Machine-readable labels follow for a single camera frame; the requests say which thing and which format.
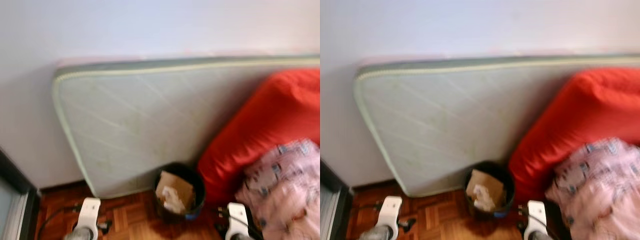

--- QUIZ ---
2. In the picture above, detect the pink cartoon print blanket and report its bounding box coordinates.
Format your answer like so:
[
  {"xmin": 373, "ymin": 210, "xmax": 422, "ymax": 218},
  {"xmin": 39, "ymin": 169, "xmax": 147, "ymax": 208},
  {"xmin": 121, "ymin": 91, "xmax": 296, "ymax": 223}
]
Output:
[
  {"xmin": 235, "ymin": 139, "xmax": 320, "ymax": 240},
  {"xmin": 545, "ymin": 139, "xmax": 640, "ymax": 240}
]

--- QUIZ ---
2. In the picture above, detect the crumpled white paper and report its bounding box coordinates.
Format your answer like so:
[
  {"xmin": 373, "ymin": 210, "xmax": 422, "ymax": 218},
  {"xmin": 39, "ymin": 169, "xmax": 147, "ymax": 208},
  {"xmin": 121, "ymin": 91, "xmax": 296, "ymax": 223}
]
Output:
[
  {"xmin": 162, "ymin": 187, "xmax": 187, "ymax": 213},
  {"xmin": 472, "ymin": 184, "xmax": 496, "ymax": 211}
]

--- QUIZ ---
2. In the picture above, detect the frosted glass door black frame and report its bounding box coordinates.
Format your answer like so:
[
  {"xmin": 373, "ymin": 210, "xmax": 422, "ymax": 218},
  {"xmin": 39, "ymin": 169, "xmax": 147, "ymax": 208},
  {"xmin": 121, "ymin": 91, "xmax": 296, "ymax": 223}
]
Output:
[
  {"xmin": 320, "ymin": 159, "xmax": 353, "ymax": 240},
  {"xmin": 0, "ymin": 147, "xmax": 41, "ymax": 240}
]

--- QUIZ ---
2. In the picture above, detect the brown cardboard piece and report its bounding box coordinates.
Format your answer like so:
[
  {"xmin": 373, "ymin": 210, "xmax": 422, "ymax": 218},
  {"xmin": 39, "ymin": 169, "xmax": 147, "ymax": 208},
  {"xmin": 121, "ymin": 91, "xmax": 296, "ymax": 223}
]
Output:
[
  {"xmin": 155, "ymin": 171, "xmax": 196, "ymax": 211},
  {"xmin": 466, "ymin": 169, "xmax": 505, "ymax": 210}
]

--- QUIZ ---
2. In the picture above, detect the large red cushion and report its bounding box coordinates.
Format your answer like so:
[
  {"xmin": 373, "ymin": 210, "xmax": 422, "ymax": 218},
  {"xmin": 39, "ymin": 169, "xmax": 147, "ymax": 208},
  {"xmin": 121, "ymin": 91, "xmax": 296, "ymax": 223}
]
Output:
[
  {"xmin": 197, "ymin": 68, "xmax": 320, "ymax": 206},
  {"xmin": 508, "ymin": 67, "xmax": 640, "ymax": 203}
]

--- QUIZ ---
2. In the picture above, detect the pale pink mattress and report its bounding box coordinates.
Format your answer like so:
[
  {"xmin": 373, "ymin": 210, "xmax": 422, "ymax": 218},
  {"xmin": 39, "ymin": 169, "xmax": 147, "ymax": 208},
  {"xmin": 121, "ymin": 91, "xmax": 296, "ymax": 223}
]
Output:
[
  {"xmin": 357, "ymin": 55, "xmax": 451, "ymax": 68},
  {"xmin": 56, "ymin": 56, "xmax": 151, "ymax": 68}
]

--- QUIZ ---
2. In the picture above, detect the pale green quilted mattress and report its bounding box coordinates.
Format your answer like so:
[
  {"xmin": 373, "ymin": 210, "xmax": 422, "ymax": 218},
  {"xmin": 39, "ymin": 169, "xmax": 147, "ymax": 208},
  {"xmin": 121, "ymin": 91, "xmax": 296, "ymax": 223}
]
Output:
[
  {"xmin": 353, "ymin": 54, "xmax": 640, "ymax": 198},
  {"xmin": 51, "ymin": 54, "xmax": 320, "ymax": 199}
]

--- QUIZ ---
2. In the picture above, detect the black round waste bin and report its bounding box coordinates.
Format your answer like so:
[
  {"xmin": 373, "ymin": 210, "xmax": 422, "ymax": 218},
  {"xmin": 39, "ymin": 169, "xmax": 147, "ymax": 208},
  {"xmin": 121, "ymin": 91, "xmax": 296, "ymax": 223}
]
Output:
[
  {"xmin": 152, "ymin": 162, "xmax": 206, "ymax": 223},
  {"xmin": 463, "ymin": 161, "xmax": 516, "ymax": 221}
]

